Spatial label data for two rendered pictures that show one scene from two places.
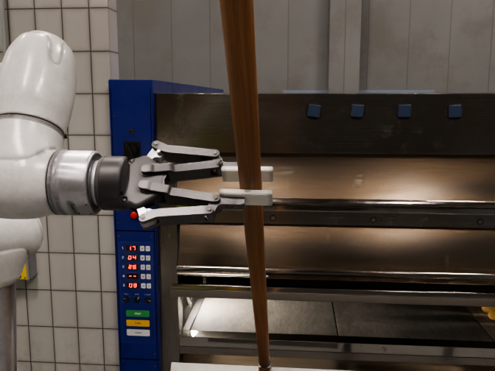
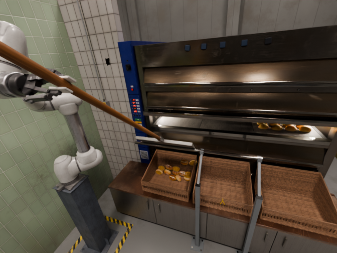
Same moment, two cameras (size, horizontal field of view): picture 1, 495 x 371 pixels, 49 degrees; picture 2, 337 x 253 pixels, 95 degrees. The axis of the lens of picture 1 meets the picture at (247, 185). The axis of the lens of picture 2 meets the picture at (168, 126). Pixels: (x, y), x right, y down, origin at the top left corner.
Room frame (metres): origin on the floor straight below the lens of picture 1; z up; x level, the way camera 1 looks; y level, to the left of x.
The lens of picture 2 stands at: (0.33, -0.45, 2.04)
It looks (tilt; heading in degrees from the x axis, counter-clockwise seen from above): 26 degrees down; 16
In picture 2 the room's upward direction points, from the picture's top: 5 degrees counter-clockwise
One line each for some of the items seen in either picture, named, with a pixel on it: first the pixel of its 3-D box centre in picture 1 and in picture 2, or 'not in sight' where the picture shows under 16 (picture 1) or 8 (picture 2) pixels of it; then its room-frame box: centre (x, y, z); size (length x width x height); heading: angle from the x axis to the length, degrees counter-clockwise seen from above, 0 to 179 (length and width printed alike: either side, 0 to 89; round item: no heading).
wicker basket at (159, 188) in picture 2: not in sight; (170, 172); (1.69, -0.03, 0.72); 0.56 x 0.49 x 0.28; 84
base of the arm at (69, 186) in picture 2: not in sight; (68, 180); (1.11, 0.78, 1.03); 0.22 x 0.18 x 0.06; 175
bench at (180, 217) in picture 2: not in sight; (208, 207); (1.63, -0.50, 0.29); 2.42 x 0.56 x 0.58; 85
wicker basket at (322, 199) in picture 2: not in sight; (291, 195); (1.58, -1.24, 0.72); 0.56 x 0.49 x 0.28; 84
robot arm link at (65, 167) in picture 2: not in sight; (65, 167); (1.14, 0.77, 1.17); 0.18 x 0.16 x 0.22; 137
